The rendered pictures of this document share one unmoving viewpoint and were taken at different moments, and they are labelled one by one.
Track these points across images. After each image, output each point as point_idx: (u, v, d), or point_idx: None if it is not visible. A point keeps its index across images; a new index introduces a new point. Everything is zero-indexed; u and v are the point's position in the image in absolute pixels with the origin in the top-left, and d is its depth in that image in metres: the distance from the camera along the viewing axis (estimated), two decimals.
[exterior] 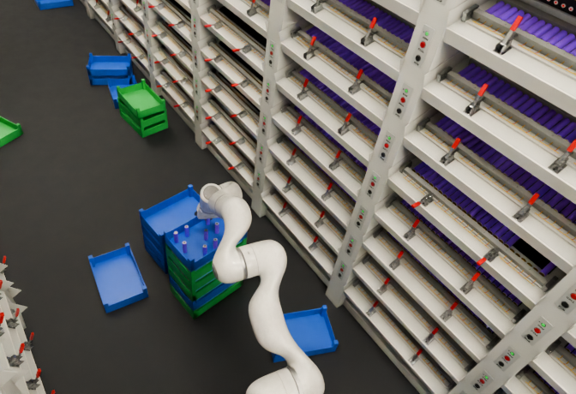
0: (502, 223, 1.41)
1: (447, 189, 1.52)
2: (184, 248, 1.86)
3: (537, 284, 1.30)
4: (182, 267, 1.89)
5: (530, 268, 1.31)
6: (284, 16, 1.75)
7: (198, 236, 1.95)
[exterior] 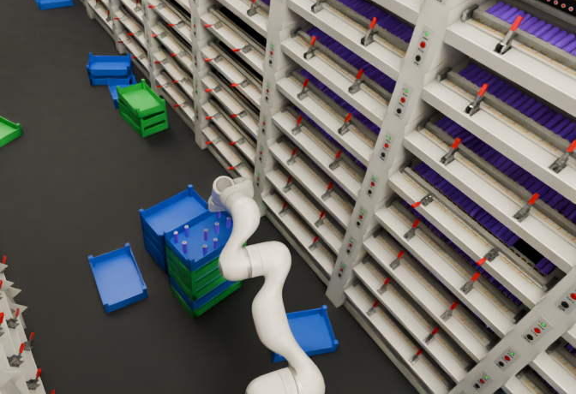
0: (502, 223, 1.41)
1: (447, 189, 1.52)
2: (184, 248, 1.86)
3: (537, 284, 1.30)
4: (182, 267, 1.89)
5: (530, 268, 1.31)
6: (284, 16, 1.75)
7: (198, 236, 1.95)
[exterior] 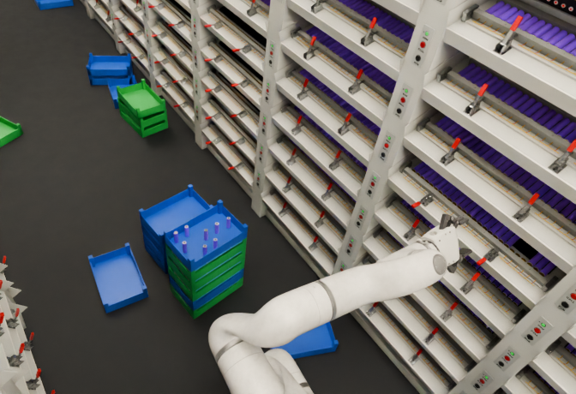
0: (502, 223, 1.41)
1: (447, 189, 1.52)
2: (184, 248, 1.86)
3: (537, 284, 1.30)
4: (182, 267, 1.89)
5: (530, 268, 1.31)
6: (284, 16, 1.75)
7: (198, 236, 1.95)
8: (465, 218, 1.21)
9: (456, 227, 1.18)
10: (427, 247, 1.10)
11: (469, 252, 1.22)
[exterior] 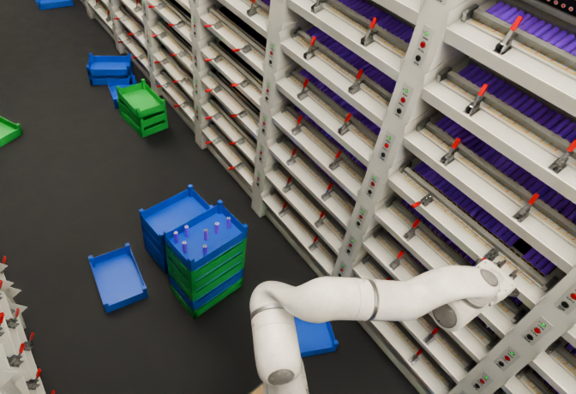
0: (502, 223, 1.41)
1: (447, 189, 1.52)
2: (184, 248, 1.86)
3: (537, 284, 1.30)
4: (182, 267, 1.89)
5: (530, 268, 1.31)
6: (284, 16, 1.75)
7: (198, 236, 1.95)
8: (513, 276, 1.21)
9: None
10: None
11: None
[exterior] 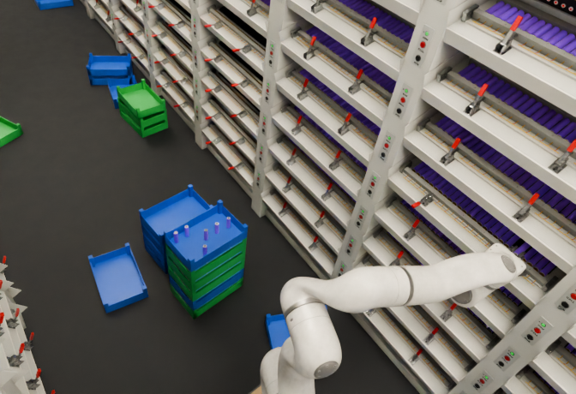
0: (502, 223, 1.41)
1: (447, 189, 1.52)
2: (525, 248, 1.30)
3: (537, 284, 1.30)
4: (182, 267, 1.89)
5: (530, 268, 1.31)
6: (284, 16, 1.75)
7: (198, 236, 1.95)
8: None
9: None
10: None
11: None
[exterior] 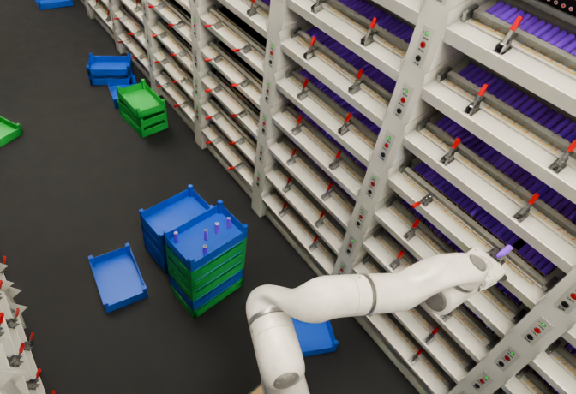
0: (502, 223, 1.41)
1: (447, 189, 1.52)
2: (527, 248, 1.35)
3: (537, 284, 1.30)
4: (182, 267, 1.89)
5: (530, 268, 1.31)
6: (284, 16, 1.75)
7: (198, 236, 1.95)
8: None
9: None
10: None
11: None
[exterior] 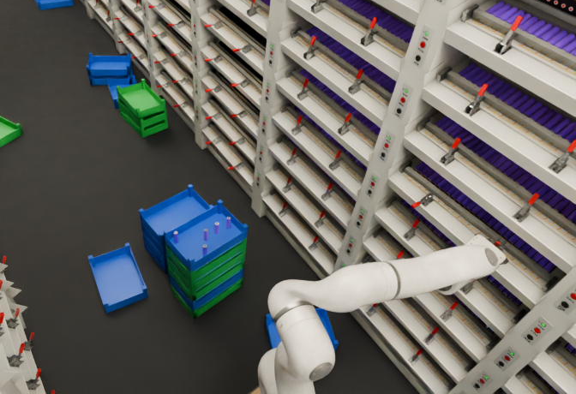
0: None
1: (449, 188, 1.52)
2: (530, 245, 1.36)
3: (537, 284, 1.30)
4: (182, 267, 1.89)
5: (534, 264, 1.32)
6: (284, 16, 1.75)
7: (198, 236, 1.95)
8: (497, 238, 1.32)
9: (489, 241, 1.29)
10: None
11: (503, 241, 1.30)
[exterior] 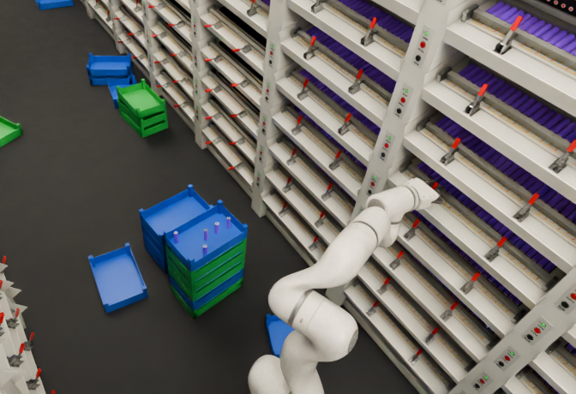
0: None
1: (451, 187, 1.52)
2: (531, 245, 1.36)
3: (537, 284, 1.30)
4: (182, 267, 1.89)
5: (534, 264, 1.32)
6: (284, 16, 1.75)
7: (198, 236, 1.95)
8: (433, 181, 1.49)
9: (425, 182, 1.45)
10: (398, 186, 1.36)
11: (441, 186, 1.46)
